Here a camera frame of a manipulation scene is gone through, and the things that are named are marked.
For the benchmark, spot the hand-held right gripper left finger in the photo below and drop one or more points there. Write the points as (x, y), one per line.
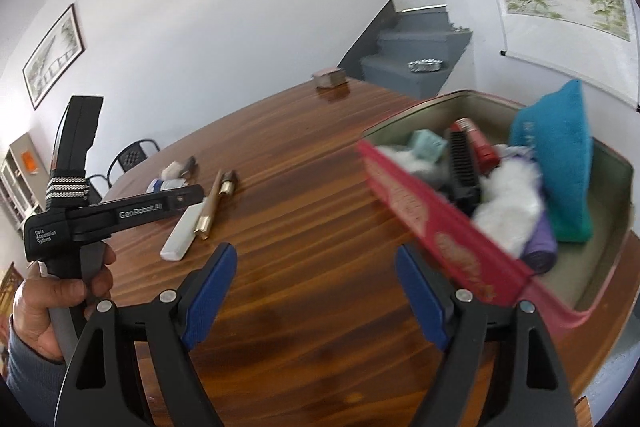
(210, 292)

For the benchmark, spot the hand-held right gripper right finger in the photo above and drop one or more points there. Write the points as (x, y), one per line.
(420, 297)

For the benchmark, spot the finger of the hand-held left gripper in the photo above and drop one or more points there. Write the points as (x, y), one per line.
(187, 197)

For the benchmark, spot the gold pen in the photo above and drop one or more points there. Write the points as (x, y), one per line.
(207, 212)

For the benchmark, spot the black clip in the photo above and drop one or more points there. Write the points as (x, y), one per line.
(189, 166)

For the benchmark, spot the white plastic tube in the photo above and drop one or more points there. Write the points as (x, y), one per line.
(180, 234)

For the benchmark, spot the small gold lipstick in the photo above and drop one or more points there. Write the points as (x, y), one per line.
(227, 186)

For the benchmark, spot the pink metal tin box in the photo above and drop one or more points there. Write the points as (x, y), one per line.
(450, 227)

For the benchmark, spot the black comb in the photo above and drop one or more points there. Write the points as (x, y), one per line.
(460, 167)

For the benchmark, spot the pale green small box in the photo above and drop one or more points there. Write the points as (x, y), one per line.
(429, 146)

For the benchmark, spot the red cylindrical can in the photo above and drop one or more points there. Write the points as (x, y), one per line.
(475, 142)

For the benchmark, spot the blue towel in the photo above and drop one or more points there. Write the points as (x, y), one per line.
(555, 147)

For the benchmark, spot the person's left forearm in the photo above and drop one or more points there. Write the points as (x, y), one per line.
(30, 367)

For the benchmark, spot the person's left hand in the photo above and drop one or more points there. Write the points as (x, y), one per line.
(45, 307)

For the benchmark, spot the black metal chair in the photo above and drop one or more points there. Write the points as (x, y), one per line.
(131, 157)
(97, 184)

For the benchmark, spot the white cabinet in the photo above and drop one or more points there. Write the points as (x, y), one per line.
(20, 187)

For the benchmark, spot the wooden desk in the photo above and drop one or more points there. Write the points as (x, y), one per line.
(310, 207)

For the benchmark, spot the purple trash bag roll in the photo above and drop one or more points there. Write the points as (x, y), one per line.
(540, 247)

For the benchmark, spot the small brown box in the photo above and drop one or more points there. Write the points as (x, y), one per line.
(328, 78)

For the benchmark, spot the grey staircase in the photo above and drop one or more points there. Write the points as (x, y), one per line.
(400, 72)

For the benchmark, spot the foil tray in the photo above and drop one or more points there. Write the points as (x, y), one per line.
(425, 65)

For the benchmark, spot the framed wall picture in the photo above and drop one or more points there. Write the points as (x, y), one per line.
(52, 57)

